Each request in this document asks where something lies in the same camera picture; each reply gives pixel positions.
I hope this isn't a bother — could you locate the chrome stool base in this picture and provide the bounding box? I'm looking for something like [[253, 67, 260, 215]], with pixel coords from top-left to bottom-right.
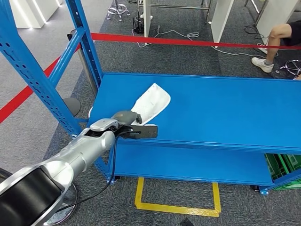
[[107, 0, 131, 23]]

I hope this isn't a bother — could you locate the white floor cable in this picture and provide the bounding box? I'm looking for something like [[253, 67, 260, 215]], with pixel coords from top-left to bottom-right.
[[131, 25, 279, 58]]

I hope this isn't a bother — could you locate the blue metal shelf rack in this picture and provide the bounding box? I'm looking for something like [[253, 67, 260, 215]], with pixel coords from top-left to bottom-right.
[[0, 0, 301, 196]]

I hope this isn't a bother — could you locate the white plinth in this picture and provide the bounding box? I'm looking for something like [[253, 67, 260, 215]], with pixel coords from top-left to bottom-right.
[[9, 0, 64, 29]]

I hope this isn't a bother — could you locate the chrome stanchion post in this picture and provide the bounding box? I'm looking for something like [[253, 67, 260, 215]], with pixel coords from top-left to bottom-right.
[[43, 183, 78, 226], [66, 29, 100, 119]]

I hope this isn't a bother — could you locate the white plastic shell part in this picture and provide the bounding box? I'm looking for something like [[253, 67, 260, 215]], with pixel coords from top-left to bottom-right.
[[131, 82, 171, 126]]

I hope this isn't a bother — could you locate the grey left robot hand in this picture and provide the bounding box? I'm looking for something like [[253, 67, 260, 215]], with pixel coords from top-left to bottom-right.
[[111, 110, 143, 126]]

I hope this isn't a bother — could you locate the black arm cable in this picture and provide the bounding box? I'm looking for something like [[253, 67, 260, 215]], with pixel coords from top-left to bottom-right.
[[55, 129, 142, 214]]

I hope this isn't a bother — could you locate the person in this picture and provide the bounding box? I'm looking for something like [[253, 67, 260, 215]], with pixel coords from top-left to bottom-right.
[[251, 21, 301, 74]]

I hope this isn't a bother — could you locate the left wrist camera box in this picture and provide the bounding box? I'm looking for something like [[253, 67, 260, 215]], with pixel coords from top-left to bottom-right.
[[120, 123, 158, 140]]

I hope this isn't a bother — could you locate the chrome chair base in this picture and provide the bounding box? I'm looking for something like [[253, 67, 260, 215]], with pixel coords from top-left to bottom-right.
[[275, 60, 301, 81]]

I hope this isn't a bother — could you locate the white desk panel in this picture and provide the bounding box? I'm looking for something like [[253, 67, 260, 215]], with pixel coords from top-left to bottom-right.
[[210, 0, 235, 44], [143, 0, 152, 38], [256, 0, 299, 46]]

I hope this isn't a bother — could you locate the green plastic crate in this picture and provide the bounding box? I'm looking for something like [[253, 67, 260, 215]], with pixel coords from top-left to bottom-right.
[[265, 153, 301, 182], [272, 179, 301, 192]]

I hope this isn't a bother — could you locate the black stanchion post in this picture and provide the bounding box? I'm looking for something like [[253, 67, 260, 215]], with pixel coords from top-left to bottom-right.
[[62, 97, 81, 118]]

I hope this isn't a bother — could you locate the red barrier belt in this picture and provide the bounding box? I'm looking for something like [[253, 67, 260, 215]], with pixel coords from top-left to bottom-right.
[[0, 43, 81, 124], [91, 32, 301, 51]]

